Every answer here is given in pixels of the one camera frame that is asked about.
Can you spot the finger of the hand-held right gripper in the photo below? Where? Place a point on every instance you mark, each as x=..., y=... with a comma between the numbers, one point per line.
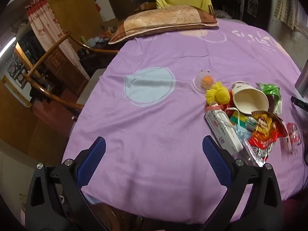
x=299, y=103

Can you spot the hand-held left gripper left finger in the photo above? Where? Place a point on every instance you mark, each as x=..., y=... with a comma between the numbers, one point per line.
x=92, y=158

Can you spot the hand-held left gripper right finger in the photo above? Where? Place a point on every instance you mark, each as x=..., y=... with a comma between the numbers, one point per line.
x=216, y=158

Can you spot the white medicine box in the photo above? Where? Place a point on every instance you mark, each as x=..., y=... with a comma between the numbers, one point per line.
x=223, y=132

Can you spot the green snack wrapper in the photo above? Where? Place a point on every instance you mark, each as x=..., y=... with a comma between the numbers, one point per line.
x=272, y=89

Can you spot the pink plastic jelly cup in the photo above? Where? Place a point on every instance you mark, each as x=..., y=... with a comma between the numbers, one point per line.
x=292, y=134

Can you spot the blue face mask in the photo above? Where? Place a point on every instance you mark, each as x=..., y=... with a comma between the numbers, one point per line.
x=241, y=132

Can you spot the yellow green snack packet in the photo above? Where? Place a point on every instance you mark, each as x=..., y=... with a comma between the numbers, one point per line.
x=240, y=120

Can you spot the red snack bag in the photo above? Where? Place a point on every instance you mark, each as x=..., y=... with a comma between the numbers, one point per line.
x=262, y=134

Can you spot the white paper cup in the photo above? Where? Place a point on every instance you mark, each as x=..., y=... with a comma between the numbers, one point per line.
x=247, y=101

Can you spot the yellow foam fruit net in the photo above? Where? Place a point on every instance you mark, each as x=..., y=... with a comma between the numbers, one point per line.
x=217, y=93

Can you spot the clear plastic dome cup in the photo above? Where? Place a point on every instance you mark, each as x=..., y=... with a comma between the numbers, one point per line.
x=207, y=80

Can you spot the grey drinking bottle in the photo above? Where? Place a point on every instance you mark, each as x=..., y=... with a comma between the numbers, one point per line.
x=303, y=81

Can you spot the purple printed blanket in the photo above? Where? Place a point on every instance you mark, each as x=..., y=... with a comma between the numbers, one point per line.
x=156, y=115

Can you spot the carved wooden cabinet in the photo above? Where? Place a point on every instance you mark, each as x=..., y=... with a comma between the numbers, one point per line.
x=62, y=67

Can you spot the beige brick-pattern curtain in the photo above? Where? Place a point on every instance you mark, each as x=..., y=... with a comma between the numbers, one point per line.
x=286, y=4

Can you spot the wooden round-back armchair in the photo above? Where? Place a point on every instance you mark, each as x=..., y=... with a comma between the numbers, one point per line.
x=103, y=50

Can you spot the light blue container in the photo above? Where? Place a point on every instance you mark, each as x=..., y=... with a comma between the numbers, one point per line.
x=93, y=42

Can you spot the cardboard box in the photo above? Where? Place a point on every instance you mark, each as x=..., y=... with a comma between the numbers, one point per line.
x=111, y=23

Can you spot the pink floral curtain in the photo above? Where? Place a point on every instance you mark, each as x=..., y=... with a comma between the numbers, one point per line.
x=45, y=26

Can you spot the white tube lamp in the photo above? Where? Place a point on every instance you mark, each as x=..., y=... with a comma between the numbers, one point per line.
x=7, y=45

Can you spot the brown beige floral pillow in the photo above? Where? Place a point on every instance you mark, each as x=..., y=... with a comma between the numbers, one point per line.
x=163, y=19

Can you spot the brown wooden panel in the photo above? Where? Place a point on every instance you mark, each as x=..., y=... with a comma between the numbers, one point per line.
x=74, y=7

